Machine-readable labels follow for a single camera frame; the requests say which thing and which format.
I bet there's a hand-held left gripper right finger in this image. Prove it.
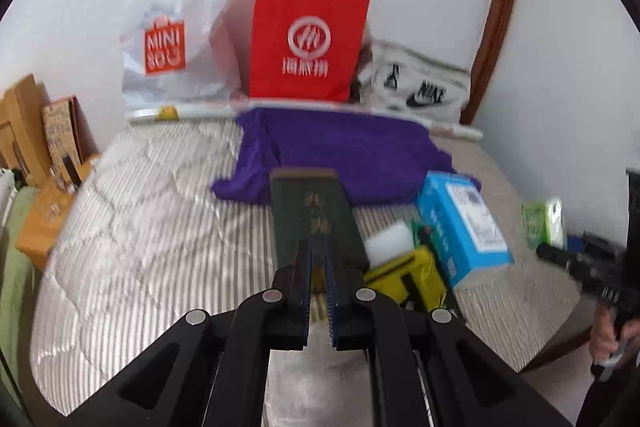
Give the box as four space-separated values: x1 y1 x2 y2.
325 252 573 427

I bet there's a green wipes packet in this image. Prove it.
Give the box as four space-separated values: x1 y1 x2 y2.
522 198 566 250

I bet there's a person's right hand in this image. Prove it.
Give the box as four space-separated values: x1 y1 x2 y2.
589 306 640 365

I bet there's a yellow cloth pack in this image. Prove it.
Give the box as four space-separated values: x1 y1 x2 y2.
362 246 448 313

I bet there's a white patterned paper roll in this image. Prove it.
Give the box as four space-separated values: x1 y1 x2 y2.
127 104 485 142

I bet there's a purple towel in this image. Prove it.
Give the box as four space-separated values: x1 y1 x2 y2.
210 107 483 206

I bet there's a grey bag black logo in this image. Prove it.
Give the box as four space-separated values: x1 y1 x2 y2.
356 39 472 125

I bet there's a green cloth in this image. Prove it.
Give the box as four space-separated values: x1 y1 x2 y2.
0 187 41 358

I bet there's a blue tissue box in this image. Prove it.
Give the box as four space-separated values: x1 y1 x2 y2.
416 172 516 290

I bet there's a red paper bag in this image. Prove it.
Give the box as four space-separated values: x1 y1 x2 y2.
248 0 372 104

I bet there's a wooden bedside box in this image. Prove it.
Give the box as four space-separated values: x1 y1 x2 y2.
15 154 101 268

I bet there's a brown wooden door frame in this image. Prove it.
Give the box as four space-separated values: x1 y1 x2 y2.
460 0 525 125

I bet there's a white plastic bag orange label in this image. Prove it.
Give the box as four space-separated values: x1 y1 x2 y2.
119 0 246 110

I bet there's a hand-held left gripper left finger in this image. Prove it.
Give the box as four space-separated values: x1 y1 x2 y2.
62 239 313 427

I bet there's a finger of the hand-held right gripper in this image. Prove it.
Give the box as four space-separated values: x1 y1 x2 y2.
536 232 583 278

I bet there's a white sponge block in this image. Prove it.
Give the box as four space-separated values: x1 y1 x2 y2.
363 234 416 265

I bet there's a dark green tin box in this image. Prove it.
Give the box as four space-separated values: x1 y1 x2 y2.
269 168 371 273

